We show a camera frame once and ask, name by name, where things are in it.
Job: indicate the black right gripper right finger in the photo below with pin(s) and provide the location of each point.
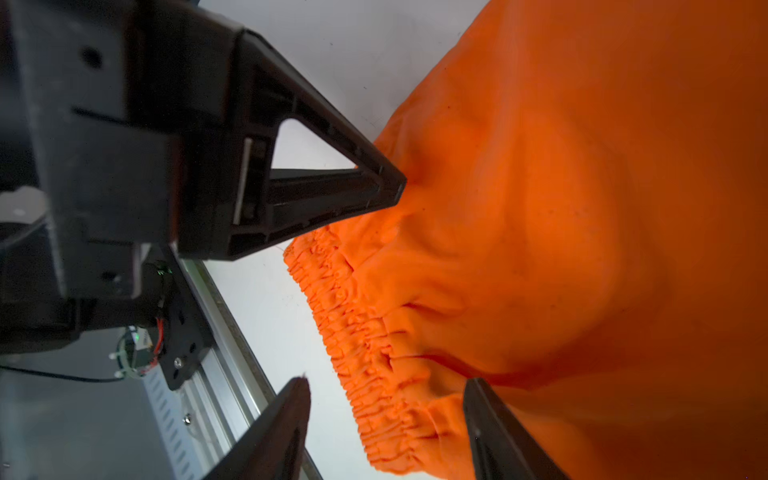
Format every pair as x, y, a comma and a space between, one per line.
502, 449

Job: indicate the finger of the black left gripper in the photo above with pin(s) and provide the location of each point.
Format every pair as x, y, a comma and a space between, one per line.
278, 92
286, 203

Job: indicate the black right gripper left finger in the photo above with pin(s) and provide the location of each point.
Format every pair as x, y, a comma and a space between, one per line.
273, 446

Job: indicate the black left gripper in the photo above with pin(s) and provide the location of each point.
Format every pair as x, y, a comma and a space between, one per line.
101, 102

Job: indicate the orange cloth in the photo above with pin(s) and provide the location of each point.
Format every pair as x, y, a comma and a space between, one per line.
584, 227

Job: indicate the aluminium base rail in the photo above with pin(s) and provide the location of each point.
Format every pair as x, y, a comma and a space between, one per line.
201, 422

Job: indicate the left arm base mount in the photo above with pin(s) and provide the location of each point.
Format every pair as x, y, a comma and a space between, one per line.
168, 299

